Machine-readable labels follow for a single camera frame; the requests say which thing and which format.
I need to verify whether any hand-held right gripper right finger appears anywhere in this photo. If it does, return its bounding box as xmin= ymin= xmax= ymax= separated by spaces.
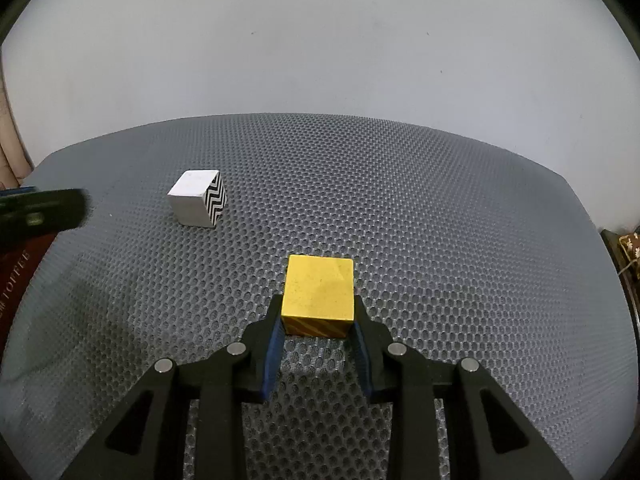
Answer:
xmin=350 ymin=295 xmax=576 ymax=480

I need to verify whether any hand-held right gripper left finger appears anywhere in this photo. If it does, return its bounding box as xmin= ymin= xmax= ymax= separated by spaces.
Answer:
xmin=60 ymin=294 xmax=286 ymax=480

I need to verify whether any red rectangular tin box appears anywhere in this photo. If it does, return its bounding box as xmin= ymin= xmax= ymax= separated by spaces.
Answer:
xmin=0 ymin=232 xmax=56 ymax=361

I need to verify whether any yellow red striped cube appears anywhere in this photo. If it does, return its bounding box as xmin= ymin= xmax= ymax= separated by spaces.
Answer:
xmin=280 ymin=254 xmax=356 ymax=339

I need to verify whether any beige patterned curtain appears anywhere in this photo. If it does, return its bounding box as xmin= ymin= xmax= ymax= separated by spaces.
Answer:
xmin=0 ymin=45 xmax=36 ymax=188

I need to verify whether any white zigzag print cube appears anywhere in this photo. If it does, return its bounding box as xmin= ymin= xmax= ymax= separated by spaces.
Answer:
xmin=167 ymin=169 xmax=229 ymax=228

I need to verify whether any dark wooden cabinet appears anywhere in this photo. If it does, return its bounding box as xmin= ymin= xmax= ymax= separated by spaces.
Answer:
xmin=600 ymin=227 xmax=640 ymax=331

